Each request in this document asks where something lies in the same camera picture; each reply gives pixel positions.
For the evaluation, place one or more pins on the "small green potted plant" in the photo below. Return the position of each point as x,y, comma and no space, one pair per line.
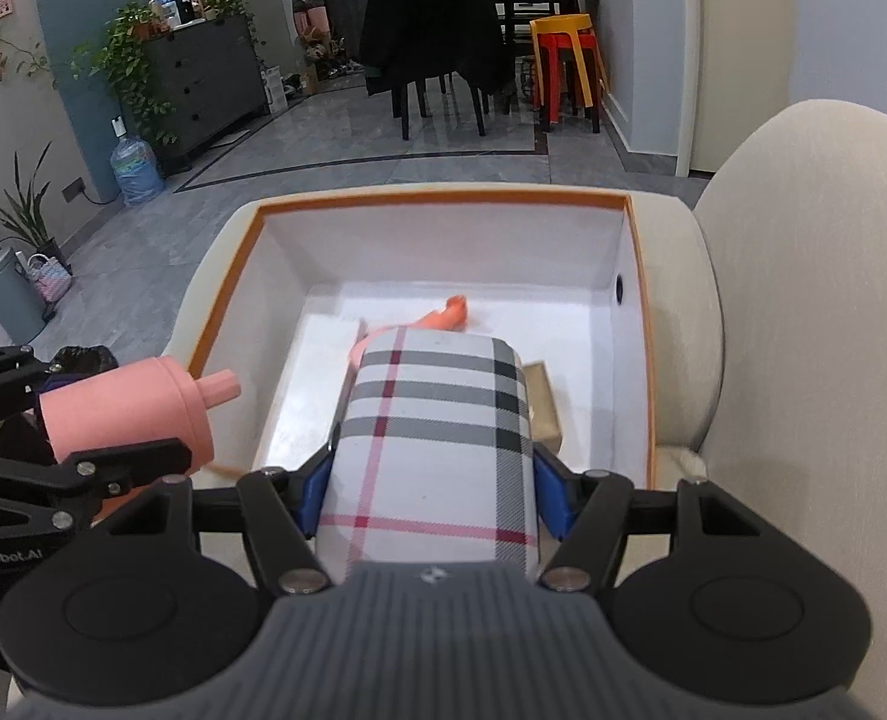
222,4

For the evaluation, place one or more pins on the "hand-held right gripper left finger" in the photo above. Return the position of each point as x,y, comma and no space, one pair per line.
317,491

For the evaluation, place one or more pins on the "trailing green potted plant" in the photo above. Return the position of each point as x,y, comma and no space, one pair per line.
132,67

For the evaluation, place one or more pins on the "red plastic stool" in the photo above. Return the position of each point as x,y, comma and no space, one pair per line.
567,64

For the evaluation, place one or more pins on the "stacked red yellow stools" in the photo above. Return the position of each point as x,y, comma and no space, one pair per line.
563,24

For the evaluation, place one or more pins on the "large blue water jug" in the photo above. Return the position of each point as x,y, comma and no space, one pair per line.
137,171

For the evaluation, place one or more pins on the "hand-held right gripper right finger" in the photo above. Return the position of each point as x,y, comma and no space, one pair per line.
552,491

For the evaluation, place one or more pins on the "grey trash can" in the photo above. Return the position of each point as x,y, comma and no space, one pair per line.
10,296

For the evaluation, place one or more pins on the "small blue water jug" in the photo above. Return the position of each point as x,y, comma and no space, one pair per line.
163,4

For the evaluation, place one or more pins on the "orange toy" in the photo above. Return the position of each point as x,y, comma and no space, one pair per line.
447,315

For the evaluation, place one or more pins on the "pink gift bag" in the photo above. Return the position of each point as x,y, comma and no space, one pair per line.
312,26

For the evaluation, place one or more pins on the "white flat box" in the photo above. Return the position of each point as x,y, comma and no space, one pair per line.
316,367

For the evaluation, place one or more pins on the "wall power socket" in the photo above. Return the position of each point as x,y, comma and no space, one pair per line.
74,190

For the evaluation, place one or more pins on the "dark grey dresser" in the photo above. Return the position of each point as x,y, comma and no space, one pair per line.
207,82

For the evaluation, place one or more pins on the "black chair with jacket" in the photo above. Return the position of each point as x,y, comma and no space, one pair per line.
432,22

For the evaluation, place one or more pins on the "plaid glasses case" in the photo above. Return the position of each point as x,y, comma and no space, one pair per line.
432,457

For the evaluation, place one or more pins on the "tan small box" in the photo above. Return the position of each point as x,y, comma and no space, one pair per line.
544,405

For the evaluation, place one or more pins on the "pink plastic bottle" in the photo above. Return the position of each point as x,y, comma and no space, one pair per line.
124,412

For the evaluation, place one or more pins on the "orange cardboard box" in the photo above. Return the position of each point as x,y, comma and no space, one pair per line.
642,315

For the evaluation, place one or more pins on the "pink woven bag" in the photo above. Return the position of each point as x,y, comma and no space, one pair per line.
50,279

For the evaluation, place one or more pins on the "beige sofa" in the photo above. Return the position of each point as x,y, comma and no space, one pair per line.
803,315

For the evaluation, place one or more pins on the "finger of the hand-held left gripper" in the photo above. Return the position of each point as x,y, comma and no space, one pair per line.
76,480
1,382

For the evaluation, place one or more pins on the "black trash bag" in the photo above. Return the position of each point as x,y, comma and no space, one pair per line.
83,358

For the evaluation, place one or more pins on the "long-leaf potted plant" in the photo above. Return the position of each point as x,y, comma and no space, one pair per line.
27,217

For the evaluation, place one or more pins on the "white carton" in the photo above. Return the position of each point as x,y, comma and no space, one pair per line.
276,88

